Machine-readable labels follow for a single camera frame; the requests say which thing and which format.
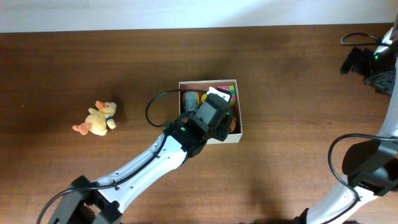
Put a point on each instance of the yellow plush duck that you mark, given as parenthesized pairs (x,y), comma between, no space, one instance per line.
(99,120)

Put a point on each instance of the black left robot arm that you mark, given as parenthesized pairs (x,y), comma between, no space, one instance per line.
(106,199)

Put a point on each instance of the brown plush capybara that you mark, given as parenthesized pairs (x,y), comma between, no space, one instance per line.
(232,125)

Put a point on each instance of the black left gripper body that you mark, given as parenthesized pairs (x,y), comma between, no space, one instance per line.
(222,127)

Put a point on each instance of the multicolour puzzle cube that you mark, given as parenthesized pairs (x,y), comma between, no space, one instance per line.
(231,89)

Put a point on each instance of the yellow grey toy truck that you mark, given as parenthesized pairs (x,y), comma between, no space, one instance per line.
(190,101)

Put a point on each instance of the white cardboard box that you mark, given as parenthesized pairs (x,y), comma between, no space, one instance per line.
(236,135)

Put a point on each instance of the yellow wooden rattle drum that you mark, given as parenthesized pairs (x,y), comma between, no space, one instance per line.
(203,97)

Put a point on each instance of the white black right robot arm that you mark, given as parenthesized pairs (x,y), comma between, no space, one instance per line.
(369,167)

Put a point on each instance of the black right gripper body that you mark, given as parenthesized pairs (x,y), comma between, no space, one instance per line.
(367,64)

